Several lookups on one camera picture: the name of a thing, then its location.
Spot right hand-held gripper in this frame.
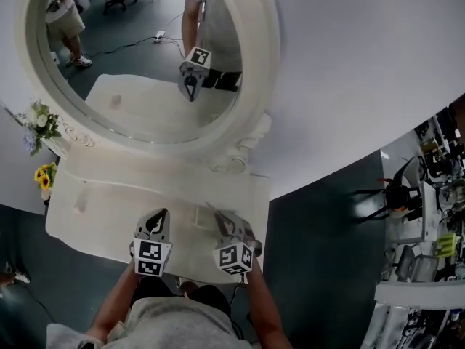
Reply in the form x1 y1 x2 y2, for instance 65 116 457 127
212 211 262 276

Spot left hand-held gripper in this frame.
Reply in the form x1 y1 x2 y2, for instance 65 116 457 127
129 208 173 278

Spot white dressing table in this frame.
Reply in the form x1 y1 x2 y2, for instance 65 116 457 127
44 145 272 286

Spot person's left forearm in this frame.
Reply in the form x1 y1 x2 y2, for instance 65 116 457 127
85 263 141 345

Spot person's right forearm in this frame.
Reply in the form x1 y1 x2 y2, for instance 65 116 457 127
241 263 291 349

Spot person's black shorts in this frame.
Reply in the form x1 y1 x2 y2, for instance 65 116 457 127
130 276 233 318

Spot person's grey shirt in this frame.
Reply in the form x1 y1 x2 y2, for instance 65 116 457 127
46 296 255 349

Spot sunflowers in white vase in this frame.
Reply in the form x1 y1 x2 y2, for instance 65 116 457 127
33 161 58 202

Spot white oval ornate mirror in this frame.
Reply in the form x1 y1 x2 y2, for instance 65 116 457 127
13 0 281 174

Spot purple white flowers in vase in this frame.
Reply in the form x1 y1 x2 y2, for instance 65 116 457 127
16 99 70 159

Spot black and grey chair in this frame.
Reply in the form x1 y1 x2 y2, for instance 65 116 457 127
354 156 422 225

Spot grey office chair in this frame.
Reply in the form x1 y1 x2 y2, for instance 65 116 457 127
397 245 440 283

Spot white counter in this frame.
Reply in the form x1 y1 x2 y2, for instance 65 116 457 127
373 280 465 305

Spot white office desk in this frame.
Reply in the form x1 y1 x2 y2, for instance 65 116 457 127
384 151 439 245

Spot light green crate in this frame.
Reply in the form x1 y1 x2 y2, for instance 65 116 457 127
434 232 457 260

